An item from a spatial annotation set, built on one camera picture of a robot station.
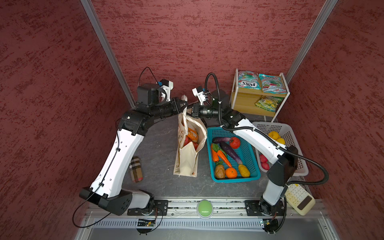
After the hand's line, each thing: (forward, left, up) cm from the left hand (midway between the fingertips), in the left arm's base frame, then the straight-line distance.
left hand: (187, 107), depth 63 cm
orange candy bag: (+4, -2, -28) cm, 29 cm away
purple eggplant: (-2, -26, -38) cm, 46 cm away
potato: (-15, -17, -36) cm, 43 cm away
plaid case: (-14, +30, -38) cm, 51 cm away
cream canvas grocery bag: (-12, +1, -31) cm, 33 cm away
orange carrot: (-5, -21, -39) cm, 45 cm away
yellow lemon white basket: (+6, -60, -36) cm, 70 cm away
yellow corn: (-14, -31, -36) cm, 50 cm away
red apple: (+2, +1, -30) cm, 30 cm away
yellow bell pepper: (+10, -57, -36) cm, 68 cm away
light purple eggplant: (+7, -19, -38) cm, 43 cm away
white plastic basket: (+12, -65, -35) cm, 74 cm away
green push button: (-33, -9, -39) cm, 51 cm away
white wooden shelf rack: (+33, -38, -25) cm, 56 cm away
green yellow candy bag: (+26, -52, -22) cm, 63 cm away
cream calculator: (-27, -59, -39) cm, 76 cm away
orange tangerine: (-15, -24, -36) cm, 46 cm away
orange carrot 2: (-4, -16, -38) cm, 42 cm away
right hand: (0, +4, -5) cm, 6 cm away
